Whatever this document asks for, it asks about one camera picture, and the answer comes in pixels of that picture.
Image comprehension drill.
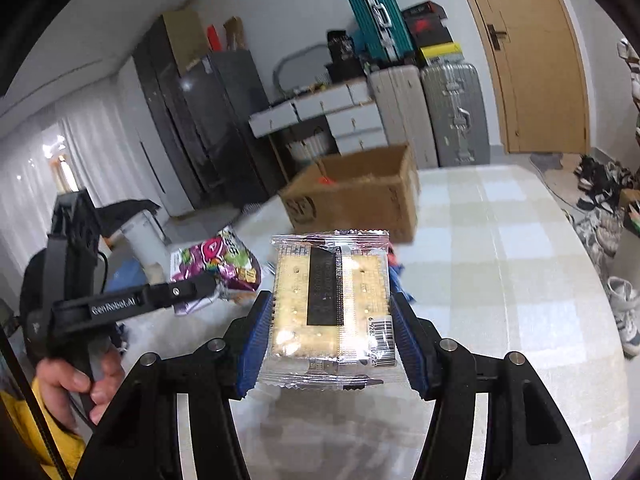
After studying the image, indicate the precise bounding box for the woven laundry basket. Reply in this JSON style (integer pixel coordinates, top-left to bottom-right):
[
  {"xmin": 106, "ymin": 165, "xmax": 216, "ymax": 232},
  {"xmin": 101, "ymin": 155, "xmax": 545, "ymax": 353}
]
[{"xmin": 285, "ymin": 127, "xmax": 341, "ymax": 166}]

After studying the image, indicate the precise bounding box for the brown cardboard box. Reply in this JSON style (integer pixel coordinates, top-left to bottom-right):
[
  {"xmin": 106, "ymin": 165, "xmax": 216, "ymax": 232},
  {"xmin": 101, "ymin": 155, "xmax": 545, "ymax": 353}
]
[{"xmin": 278, "ymin": 144, "xmax": 421, "ymax": 243}]

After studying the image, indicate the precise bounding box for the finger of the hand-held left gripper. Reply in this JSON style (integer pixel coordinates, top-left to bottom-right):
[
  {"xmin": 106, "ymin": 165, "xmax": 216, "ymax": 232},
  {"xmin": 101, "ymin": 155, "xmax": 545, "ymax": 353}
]
[{"xmin": 150, "ymin": 277, "xmax": 223, "ymax": 317}]

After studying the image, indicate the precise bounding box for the pile of white black sneakers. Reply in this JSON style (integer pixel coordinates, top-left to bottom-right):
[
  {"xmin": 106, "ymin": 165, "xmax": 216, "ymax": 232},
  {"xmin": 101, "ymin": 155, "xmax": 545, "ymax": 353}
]
[{"xmin": 565, "ymin": 155, "xmax": 640, "ymax": 356}]

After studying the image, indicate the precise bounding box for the black tall cabinet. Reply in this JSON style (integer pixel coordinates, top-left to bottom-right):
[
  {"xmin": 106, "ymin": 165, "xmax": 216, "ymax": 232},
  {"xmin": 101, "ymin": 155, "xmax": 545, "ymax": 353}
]
[{"xmin": 132, "ymin": 15, "xmax": 211, "ymax": 211}]

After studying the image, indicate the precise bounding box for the white curtain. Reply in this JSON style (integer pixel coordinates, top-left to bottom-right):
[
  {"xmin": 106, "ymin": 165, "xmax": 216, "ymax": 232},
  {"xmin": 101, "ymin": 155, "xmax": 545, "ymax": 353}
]
[{"xmin": 0, "ymin": 102, "xmax": 131, "ymax": 271}]

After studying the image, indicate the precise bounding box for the purple candy packet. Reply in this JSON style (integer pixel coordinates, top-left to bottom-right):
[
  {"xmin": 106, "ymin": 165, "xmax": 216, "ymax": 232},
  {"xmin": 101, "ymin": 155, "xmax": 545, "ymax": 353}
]
[{"xmin": 170, "ymin": 227, "xmax": 262, "ymax": 316}]

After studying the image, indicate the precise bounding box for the white desk with drawers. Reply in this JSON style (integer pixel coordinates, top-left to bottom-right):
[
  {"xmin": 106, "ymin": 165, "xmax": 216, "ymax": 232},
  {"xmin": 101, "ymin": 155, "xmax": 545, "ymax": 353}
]
[{"xmin": 249, "ymin": 79, "xmax": 388, "ymax": 181}]

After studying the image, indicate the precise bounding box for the beige grey doormat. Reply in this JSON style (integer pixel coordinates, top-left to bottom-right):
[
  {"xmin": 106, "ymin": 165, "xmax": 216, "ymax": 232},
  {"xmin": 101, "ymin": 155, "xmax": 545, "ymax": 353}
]
[{"xmin": 530, "ymin": 152, "xmax": 586, "ymax": 206}]

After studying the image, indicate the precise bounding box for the clear cracker packet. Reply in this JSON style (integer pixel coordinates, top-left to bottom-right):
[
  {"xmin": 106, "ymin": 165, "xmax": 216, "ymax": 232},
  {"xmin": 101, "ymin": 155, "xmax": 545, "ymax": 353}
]
[{"xmin": 260, "ymin": 230, "xmax": 398, "ymax": 391}]

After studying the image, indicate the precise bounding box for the wooden door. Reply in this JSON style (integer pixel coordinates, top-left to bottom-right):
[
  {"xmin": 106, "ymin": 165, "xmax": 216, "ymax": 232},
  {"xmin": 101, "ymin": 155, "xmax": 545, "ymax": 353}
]
[{"xmin": 447, "ymin": 0, "xmax": 592, "ymax": 155}]

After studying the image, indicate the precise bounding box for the grey curved chair frame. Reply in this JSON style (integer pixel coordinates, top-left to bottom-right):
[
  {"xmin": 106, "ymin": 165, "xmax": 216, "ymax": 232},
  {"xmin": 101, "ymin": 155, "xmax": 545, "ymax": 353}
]
[{"xmin": 272, "ymin": 42, "xmax": 331, "ymax": 96}]

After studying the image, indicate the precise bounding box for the black jacket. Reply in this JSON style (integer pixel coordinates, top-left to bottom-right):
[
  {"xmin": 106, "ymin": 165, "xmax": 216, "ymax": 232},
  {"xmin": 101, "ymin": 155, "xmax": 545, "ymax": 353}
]
[{"xmin": 95, "ymin": 199, "xmax": 162, "ymax": 236}]

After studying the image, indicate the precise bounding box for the white plastic jug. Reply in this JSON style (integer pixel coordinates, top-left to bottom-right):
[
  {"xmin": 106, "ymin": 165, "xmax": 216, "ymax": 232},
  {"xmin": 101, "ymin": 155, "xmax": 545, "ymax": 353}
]
[{"xmin": 120, "ymin": 210, "xmax": 166, "ymax": 266}]

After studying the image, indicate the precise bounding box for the person's left forearm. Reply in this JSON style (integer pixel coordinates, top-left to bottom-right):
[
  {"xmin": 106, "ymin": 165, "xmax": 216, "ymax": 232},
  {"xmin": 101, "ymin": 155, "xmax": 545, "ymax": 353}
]
[{"xmin": 0, "ymin": 377, "xmax": 86, "ymax": 480}]

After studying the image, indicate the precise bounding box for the black labelled bag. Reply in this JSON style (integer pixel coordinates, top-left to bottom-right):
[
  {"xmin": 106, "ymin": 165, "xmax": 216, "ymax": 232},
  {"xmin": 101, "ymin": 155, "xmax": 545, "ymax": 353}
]
[{"xmin": 327, "ymin": 30, "xmax": 357, "ymax": 63}]

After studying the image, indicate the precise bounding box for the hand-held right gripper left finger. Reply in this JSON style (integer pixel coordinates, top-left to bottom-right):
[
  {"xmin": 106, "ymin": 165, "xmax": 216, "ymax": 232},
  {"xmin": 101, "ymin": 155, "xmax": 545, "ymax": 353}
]
[{"xmin": 74, "ymin": 290, "xmax": 275, "ymax": 480}]

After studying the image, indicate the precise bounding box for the flat brown cardboard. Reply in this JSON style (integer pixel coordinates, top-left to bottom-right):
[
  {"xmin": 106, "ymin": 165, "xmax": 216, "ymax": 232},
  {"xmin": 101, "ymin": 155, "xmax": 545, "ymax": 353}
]
[{"xmin": 162, "ymin": 10, "xmax": 208, "ymax": 73}]

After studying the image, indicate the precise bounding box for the grey refrigerator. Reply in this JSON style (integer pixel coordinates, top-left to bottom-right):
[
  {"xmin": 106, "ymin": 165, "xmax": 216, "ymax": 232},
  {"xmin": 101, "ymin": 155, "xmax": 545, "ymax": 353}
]
[{"xmin": 179, "ymin": 50, "xmax": 273, "ymax": 206}]

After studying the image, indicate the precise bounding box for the beige suitcase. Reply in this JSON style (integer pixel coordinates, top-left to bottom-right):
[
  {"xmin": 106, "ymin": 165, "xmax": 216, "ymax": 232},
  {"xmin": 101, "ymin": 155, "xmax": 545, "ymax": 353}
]
[{"xmin": 367, "ymin": 65, "xmax": 441, "ymax": 170}]

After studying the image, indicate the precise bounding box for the person's left hand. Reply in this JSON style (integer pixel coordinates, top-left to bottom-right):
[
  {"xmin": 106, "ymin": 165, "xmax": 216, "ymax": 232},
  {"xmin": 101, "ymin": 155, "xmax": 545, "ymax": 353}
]
[{"xmin": 37, "ymin": 345, "xmax": 126, "ymax": 433}]

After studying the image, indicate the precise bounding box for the brown paper bag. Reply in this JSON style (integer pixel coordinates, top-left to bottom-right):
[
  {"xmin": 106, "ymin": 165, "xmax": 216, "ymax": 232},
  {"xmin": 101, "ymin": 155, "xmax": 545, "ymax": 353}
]
[{"xmin": 222, "ymin": 16, "xmax": 246, "ymax": 51}]

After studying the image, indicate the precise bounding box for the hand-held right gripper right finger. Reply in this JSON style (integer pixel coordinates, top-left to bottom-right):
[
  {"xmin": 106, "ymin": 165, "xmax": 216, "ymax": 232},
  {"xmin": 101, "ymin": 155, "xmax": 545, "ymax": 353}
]
[{"xmin": 387, "ymin": 292, "xmax": 593, "ymax": 480}]

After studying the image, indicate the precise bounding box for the silver suitcase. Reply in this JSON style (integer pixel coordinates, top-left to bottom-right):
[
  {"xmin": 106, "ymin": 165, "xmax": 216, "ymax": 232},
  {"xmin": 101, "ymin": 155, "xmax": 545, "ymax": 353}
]
[{"xmin": 420, "ymin": 62, "xmax": 492, "ymax": 167}]

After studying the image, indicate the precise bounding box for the red black shoe box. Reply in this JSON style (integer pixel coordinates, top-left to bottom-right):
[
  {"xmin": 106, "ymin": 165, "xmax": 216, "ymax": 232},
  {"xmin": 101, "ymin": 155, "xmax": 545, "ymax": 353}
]
[{"xmin": 404, "ymin": 16, "xmax": 453, "ymax": 46}]

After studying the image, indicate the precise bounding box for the teal suitcase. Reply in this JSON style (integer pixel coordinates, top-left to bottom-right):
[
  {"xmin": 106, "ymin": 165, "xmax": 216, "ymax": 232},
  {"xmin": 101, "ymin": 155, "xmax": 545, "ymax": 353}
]
[{"xmin": 344, "ymin": 0, "xmax": 416, "ymax": 63}]

